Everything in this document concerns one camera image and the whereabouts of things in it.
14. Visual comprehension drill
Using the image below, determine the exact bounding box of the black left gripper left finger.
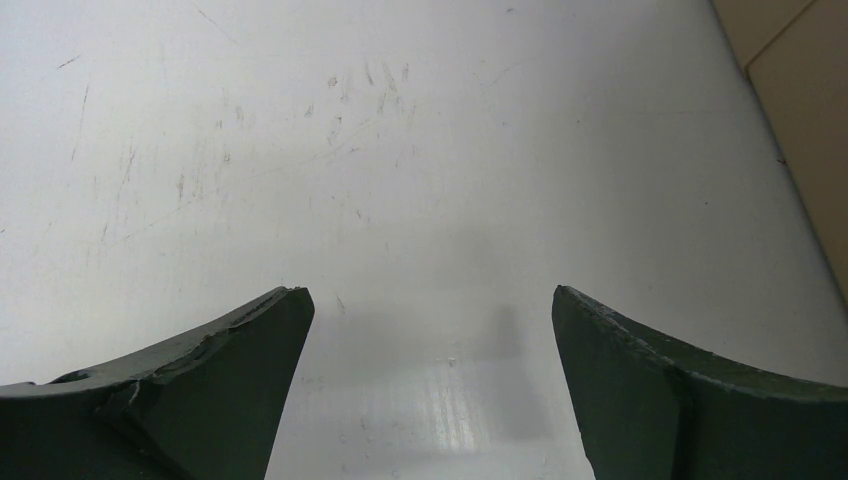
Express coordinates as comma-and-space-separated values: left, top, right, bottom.
1, 287, 315, 479

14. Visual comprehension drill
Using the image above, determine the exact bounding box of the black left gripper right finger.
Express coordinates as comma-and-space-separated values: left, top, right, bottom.
552, 286, 847, 479

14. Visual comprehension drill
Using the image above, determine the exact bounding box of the tan plastic tool box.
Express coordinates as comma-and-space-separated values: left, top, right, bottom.
712, 0, 847, 293

